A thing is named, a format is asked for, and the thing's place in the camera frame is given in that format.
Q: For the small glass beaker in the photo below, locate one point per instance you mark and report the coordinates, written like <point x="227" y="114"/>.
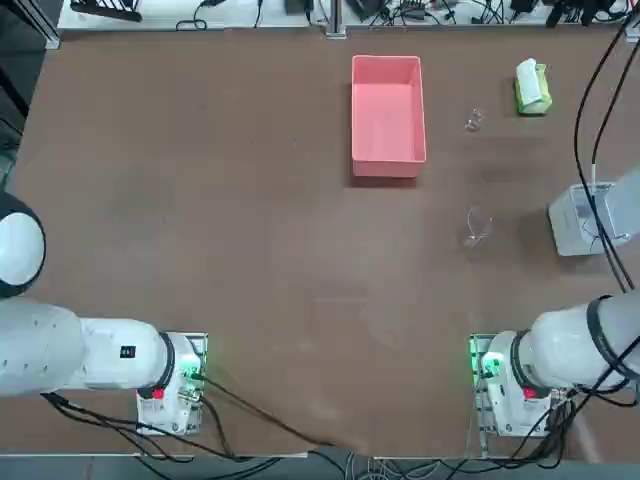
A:
<point x="475" y="120"/>

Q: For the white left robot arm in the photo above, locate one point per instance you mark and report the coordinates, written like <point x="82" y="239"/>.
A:
<point x="50" y="350"/>

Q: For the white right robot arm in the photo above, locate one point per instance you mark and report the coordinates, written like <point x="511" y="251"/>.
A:
<point x="560" y="340"/>

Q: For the pink plastic container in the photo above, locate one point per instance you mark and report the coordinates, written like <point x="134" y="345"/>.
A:
<point x="390" y="165"/>

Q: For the large glass beaker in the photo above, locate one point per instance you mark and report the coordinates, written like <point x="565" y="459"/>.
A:
<point x="475" y="230"/>

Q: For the white lidded trash bin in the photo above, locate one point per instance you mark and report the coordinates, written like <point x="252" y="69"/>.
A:
<point x="570" y="225"/>

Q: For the green tissue pack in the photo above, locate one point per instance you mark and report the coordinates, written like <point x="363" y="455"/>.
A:
<point x="532" y="90"/>

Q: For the dark power adapter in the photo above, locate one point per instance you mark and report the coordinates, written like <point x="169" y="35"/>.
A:
<point x="367" y="9"/>

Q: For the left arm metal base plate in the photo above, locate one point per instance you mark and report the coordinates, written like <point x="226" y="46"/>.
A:
<point x="203" y="341"/>

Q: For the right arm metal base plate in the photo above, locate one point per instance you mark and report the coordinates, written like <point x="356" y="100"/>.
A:
<point x="474" y="345"/>

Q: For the aluminium frame post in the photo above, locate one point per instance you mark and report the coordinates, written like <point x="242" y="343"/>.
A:
<point x="336" y="25"/>

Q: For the aluminium corner bracket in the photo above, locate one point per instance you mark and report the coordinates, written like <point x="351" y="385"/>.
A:
<point x="53" y="39"/>
<point x="634" y="32"/>

